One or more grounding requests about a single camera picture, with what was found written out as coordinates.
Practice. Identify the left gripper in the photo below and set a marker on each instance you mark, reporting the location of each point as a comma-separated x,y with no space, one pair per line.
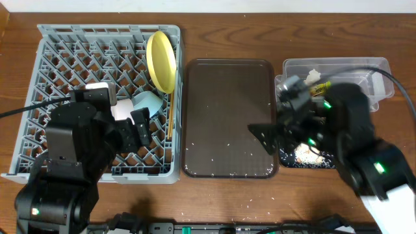
129,136

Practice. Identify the food scraps rice pile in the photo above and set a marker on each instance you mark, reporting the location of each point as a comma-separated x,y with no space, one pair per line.
307,155

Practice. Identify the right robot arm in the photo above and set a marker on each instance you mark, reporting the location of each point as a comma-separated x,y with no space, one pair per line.
340,125

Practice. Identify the dark brown serving tray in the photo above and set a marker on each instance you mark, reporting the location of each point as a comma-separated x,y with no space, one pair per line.
221,97

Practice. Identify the green orange snack wrapper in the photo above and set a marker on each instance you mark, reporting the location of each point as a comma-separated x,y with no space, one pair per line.
320,89

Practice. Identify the pink white bowl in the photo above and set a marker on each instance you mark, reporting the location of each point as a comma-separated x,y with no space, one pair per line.
122,110

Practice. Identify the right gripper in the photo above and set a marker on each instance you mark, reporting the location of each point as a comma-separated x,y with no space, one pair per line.
285,130

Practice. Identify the yellow round plate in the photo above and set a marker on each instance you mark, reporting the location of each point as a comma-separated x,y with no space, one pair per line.
161,62

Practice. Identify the grey plastic dish rack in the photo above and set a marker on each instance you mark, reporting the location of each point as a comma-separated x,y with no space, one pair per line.
71,56

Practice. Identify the black rectangular tray bin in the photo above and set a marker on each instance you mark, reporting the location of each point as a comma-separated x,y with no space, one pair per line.
305,159

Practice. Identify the light blue bowl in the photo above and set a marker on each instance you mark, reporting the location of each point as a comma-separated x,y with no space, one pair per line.
147,99

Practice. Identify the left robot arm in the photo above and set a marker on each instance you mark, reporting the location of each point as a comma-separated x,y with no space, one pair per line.
83,139

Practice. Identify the wooden chopstick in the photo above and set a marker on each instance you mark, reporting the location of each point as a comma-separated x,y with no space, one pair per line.
175,101
169,113

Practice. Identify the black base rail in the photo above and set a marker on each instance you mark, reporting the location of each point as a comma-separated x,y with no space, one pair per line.
126,223

